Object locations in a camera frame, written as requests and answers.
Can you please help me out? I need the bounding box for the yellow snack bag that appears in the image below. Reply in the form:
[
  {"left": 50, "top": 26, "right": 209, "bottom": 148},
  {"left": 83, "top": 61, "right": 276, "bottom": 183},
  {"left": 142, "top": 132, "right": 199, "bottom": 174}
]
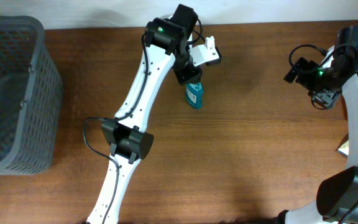
[{"left": 336, "top": 134, "right": 349, "bottom": 157}]

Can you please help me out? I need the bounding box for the blue mouthwash bottle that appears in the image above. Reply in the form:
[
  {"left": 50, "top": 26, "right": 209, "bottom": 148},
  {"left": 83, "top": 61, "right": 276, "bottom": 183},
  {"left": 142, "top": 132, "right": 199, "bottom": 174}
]
[{"left": 185, "top": 82, "right": 204, "bottom": 109}]

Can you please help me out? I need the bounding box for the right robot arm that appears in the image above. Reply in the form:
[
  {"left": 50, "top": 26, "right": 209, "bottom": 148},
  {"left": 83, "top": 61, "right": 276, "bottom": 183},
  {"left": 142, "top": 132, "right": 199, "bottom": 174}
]
[{"left": 274, "top": 26, "right": 358, "bottom": 224}]

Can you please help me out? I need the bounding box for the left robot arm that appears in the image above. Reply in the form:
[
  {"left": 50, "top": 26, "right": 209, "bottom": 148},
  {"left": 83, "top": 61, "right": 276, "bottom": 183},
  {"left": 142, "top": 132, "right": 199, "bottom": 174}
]
[{"left": 86, "top": 4, "right": 222, "bottom": 224}]

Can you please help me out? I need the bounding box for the grey plastic mesh basket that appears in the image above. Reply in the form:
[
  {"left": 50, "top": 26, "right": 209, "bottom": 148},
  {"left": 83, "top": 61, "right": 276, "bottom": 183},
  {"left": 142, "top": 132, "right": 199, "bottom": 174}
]
[{"left": 0, "top": 16, "right": 63, "bottom": 175}]

